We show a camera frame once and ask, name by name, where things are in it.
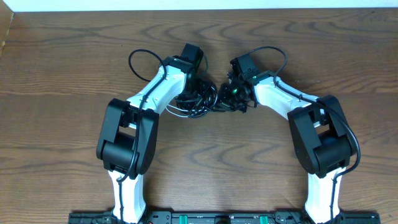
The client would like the black USB cable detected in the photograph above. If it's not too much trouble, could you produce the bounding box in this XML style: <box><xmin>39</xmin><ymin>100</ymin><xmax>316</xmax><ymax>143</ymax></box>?
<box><xmin>174</xmin><ymin>77</ymin><xmax>231</xmax><ymax>119</ymax></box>

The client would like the white USB cable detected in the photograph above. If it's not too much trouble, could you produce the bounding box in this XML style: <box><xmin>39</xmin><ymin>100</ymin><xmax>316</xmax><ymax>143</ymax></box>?
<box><xmin>165</xmin><ymin>104</ymin><xmax>200</xmax><ymax>119</ymax></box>

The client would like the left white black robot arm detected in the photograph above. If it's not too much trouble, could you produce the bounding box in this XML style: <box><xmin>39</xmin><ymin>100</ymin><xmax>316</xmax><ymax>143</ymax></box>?
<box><xmin>96</xmin><ymin>56</ymin><xmax>204</xmax><ymax>223</ymax></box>

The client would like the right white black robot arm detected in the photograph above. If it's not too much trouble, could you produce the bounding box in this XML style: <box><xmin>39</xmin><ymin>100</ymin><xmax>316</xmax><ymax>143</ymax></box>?
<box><xmin>219</xmin><ymin>72</ymin><xmax>361</xmax><ymax>223</ymax></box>

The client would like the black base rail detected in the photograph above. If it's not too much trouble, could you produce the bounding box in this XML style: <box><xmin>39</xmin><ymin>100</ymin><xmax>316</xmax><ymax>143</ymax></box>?
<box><xmin>67</xmin><ymin>211</ymin><xmax>381</xmax><ymax>224</ymax></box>

